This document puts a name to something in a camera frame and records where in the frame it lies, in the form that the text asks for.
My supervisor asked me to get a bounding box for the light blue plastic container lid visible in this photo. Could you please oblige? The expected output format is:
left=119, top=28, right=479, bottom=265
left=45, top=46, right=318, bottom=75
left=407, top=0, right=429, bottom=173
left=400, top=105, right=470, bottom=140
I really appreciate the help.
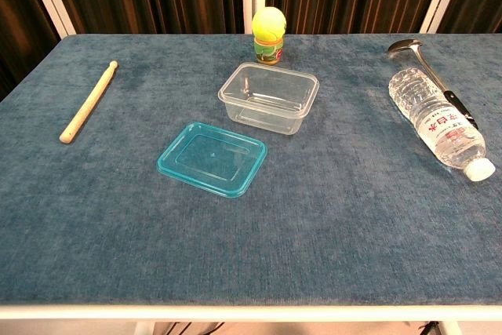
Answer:
left=156, top=122, right=268, bottom=199

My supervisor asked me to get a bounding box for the clear plastic container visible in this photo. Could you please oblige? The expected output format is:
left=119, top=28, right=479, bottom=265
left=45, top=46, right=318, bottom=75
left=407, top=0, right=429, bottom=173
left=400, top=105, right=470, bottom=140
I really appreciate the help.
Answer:
left=217, top=61, right=321, bottom=137

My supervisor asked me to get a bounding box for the small green drink can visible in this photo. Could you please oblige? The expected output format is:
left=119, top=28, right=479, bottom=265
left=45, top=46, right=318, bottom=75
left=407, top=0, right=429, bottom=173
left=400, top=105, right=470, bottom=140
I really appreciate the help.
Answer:
left=253, top=36, right=284, bottom=65

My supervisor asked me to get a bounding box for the blue velvet table cloth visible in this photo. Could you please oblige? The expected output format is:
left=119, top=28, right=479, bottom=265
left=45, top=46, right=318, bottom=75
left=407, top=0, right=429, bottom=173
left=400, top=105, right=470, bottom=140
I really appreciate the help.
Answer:
left=0, top=32, right=502, bottom=307

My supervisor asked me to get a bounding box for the yellow-green tennis ball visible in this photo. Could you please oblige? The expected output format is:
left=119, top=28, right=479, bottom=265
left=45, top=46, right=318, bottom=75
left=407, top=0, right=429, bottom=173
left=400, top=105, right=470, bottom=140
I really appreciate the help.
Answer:
left=251, top=5, right=287, bottom=41

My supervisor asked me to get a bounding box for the light wooden stick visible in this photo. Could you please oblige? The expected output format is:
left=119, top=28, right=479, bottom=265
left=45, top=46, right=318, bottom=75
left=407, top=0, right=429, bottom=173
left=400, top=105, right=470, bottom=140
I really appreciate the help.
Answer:
left=58, top=60, right=119, bottom=144

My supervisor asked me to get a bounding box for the clear plastic water bottle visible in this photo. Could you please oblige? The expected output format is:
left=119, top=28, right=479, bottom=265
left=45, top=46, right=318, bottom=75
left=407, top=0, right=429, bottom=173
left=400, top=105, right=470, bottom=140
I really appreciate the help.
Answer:
left=387, top=68, right=497, bottom=183

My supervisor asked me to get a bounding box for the white table frame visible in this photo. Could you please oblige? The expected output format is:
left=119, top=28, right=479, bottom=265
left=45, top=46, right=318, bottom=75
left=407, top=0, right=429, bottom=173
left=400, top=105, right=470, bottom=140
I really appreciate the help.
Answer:
left=0, top=303, right=502, bottom=335

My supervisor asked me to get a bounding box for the steel ladle black handle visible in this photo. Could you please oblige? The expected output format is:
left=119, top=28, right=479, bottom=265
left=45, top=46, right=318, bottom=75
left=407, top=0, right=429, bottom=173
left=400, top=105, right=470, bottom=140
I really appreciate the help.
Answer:
left=387, top=38, right=480, bottom=130

